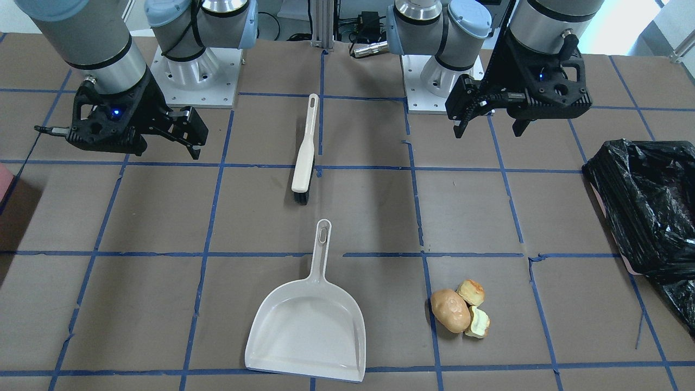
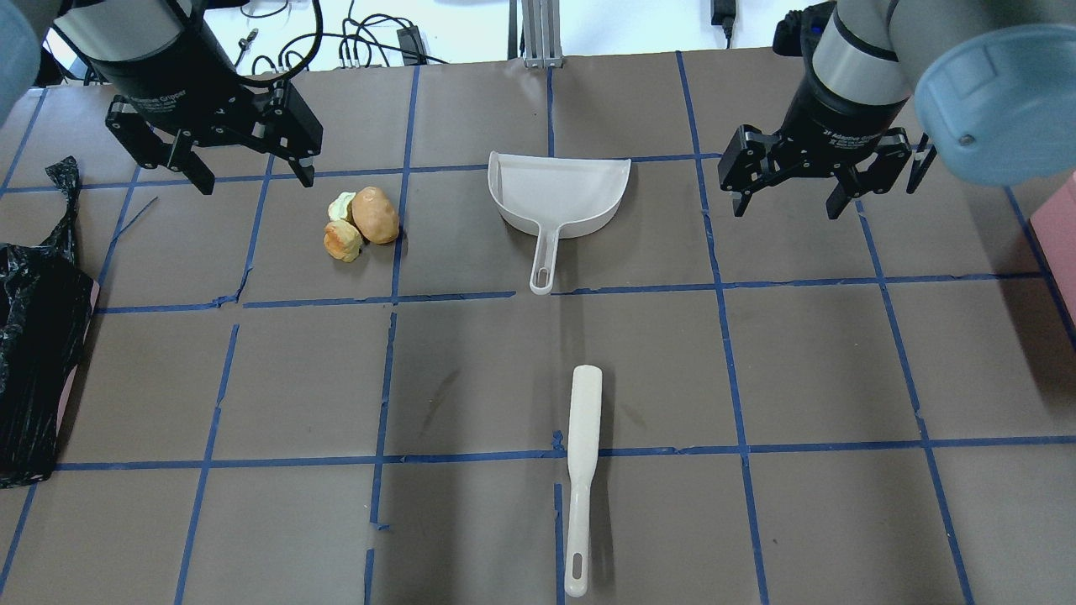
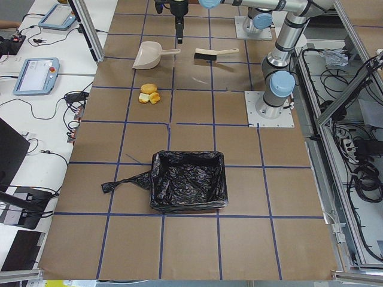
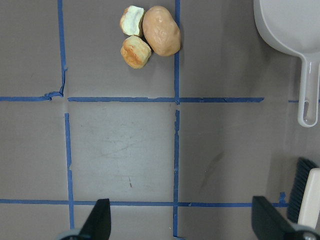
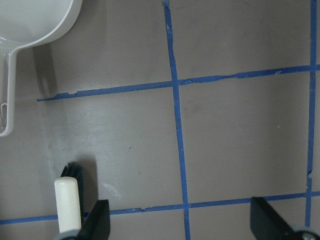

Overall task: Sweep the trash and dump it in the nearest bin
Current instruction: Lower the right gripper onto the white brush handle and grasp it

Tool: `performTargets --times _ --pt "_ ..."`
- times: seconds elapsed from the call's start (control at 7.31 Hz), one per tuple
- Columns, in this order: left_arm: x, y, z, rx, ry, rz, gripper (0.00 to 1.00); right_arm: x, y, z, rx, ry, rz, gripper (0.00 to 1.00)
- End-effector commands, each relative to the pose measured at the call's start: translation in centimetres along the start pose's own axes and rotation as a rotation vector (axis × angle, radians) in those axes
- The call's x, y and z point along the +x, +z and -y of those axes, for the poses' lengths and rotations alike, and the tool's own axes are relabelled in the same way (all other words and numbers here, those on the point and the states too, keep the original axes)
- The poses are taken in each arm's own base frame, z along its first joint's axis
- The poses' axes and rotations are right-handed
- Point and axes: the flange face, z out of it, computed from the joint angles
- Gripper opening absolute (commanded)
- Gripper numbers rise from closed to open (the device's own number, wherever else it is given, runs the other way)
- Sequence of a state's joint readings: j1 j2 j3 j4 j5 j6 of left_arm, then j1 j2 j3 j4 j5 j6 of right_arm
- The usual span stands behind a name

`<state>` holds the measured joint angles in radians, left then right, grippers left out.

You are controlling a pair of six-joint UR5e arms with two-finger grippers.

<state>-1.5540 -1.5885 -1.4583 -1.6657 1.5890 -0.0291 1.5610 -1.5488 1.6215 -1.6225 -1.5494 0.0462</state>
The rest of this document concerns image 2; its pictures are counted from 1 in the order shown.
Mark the yellow orange food piece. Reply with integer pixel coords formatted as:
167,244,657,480
323,219,366,263

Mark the brown potato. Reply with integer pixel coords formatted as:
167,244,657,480
351,187,400,245

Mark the black power adapter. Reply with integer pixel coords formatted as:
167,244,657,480
397,24,428,66

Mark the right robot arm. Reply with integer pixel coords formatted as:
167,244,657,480
718,1,1075,219

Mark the pink plastic bin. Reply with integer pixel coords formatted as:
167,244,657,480
1032,173,1075,322

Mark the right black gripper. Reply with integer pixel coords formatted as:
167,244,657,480
718,88,936,221

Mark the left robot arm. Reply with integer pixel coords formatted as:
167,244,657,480
3,1,324,195

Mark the pale green food piece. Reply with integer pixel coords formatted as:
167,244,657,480
327,192,356,224

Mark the white handled brush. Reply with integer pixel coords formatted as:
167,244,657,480
564,365,603,597

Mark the white plastic dustpan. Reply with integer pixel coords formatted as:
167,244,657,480
489,150,633,295

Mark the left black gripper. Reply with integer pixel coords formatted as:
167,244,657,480
105,76,324,196

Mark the aluminium frame post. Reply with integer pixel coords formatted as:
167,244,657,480
521,0,564,69

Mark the black lined trash bin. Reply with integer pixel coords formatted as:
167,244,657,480
1,156,97,489

